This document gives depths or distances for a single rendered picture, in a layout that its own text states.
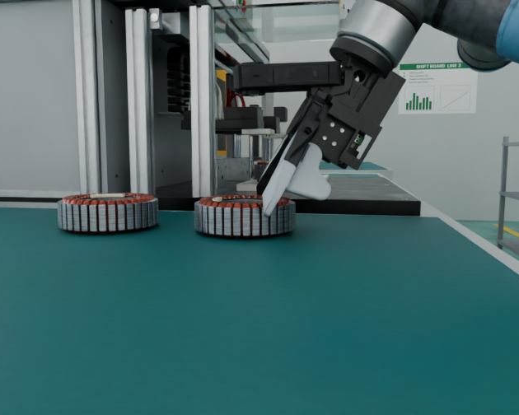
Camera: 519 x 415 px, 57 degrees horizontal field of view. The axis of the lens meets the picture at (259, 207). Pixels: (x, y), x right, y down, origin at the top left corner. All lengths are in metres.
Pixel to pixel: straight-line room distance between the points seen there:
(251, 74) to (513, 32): 0.26
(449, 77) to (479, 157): 1.03
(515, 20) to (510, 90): 6.01
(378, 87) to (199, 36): 0.32
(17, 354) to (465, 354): 0.20
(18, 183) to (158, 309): 0.61
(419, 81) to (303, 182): 5.89
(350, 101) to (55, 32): 0.49
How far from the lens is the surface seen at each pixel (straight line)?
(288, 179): 0.46
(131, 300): 0.30
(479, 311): 0.30
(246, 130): 0.89
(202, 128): 0.74
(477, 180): 6.43
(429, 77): 6.36
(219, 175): 0.91
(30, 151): 0.85
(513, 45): 0.55
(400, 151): 6.26
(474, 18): 0.55
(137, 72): 0.78
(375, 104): 0.54
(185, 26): 0.85
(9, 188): 0.88
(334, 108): 0.51
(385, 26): 0.53
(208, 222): 0.50
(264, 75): 0.51
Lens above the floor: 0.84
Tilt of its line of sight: 7 degrees down
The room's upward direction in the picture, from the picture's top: straight up
